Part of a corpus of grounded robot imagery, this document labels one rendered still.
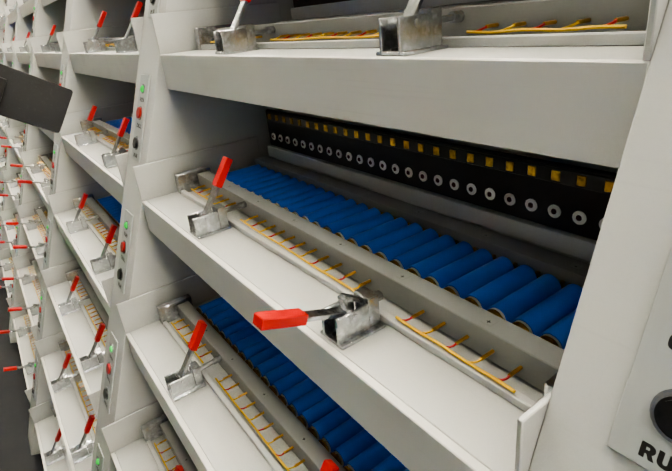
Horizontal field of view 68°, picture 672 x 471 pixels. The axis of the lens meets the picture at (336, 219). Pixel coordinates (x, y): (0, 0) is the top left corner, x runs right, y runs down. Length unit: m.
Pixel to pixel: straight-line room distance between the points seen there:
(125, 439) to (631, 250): 0.80
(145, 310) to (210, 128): 0.29
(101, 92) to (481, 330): 1.23
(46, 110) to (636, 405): 0.36
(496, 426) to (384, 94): 0.21
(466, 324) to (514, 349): 0.04
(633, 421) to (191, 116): 0.64
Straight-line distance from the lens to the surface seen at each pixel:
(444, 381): 0.33
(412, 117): 0.32
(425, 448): 0.31
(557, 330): 0.35
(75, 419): 1.33
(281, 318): 0.32
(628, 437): 0.24
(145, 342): 0.77
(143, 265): 0.77
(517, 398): 0.31
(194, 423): 0.61
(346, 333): 0.36
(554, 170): 0.41
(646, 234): 0.23
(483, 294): 0.38
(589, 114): 0.25
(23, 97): 0.37
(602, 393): 0.24
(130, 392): 0.86
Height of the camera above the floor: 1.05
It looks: 10 degrees down
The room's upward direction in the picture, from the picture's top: 11 degrees clockwise
